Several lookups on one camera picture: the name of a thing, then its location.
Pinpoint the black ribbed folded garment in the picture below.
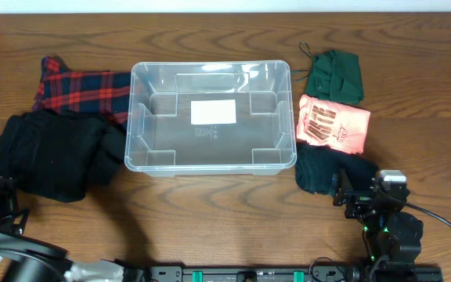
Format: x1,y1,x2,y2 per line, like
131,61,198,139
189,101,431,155
295,143,379,196

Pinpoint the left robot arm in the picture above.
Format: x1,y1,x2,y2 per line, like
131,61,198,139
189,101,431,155
0,177,151,282

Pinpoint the black mounting rail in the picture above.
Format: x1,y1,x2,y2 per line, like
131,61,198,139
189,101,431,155
140,265,444,282

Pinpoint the coral printed t-shirt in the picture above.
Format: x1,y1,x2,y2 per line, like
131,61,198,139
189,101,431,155
296,95,371,154

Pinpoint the dark green garment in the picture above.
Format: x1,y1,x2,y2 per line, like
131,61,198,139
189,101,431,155
298,42,364,106

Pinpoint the white label in bin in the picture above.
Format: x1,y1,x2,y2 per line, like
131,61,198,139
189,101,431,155
191,99,236,125

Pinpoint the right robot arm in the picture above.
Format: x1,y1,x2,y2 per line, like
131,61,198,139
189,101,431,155
333,170,424,264

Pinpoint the clear plastic storage bin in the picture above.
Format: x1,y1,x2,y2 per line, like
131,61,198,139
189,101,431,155
124,60,297,177

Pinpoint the red navy plaid garment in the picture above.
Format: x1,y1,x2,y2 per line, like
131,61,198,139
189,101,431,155
33,56,131,127

